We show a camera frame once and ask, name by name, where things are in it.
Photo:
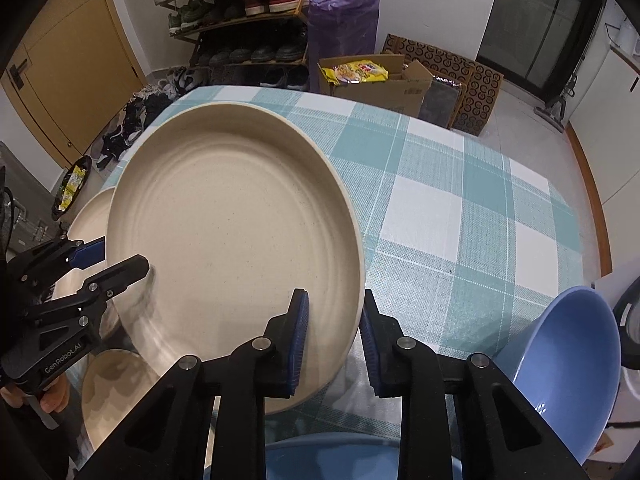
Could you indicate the black framed glass door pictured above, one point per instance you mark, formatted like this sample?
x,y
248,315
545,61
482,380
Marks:
x,y
540,20

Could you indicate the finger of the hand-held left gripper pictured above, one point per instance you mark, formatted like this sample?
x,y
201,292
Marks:
x,y
125,270
87,255

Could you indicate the beige trash bin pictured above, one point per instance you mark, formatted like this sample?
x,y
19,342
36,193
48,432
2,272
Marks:
x,y
72,187

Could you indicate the grey floor mop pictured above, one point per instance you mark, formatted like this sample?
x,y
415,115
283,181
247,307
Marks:
x,y
555,105

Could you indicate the dark grey flat pad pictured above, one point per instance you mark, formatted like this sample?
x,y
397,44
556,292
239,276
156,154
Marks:
x,y
442,102

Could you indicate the scattered pile of shoes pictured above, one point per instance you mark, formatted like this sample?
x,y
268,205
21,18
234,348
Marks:
x,y
120,135

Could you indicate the blue ceramic bowl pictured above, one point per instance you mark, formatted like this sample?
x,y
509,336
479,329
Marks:
x,y
330,460
565,360

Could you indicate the open brown cardboard box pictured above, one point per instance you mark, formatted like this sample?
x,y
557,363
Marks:
x,y
400,95

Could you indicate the purple plastic bag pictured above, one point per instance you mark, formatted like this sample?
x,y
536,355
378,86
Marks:
x,y
345,25

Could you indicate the beige ceramic plate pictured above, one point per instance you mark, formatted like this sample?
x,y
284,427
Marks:
x,y
92,215
225,220
115,390

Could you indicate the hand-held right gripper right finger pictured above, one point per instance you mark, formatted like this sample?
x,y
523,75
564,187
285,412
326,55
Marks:
x,y
370,345

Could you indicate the yellow snack packet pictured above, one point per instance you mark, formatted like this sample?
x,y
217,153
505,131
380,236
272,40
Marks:
x,y
355,72

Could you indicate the teal checked tablecloth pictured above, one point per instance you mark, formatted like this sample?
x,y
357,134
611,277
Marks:
x,y
450,200

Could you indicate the white base cabinet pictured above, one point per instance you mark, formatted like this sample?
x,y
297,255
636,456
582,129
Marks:
x,y
610,135

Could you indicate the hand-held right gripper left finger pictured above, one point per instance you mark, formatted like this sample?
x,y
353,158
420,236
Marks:
x,y
300,340

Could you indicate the wooden door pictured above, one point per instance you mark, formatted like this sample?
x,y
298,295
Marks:
x,y
75,60

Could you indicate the person's left hand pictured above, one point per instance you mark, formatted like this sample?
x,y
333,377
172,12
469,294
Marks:
x,y
52,397

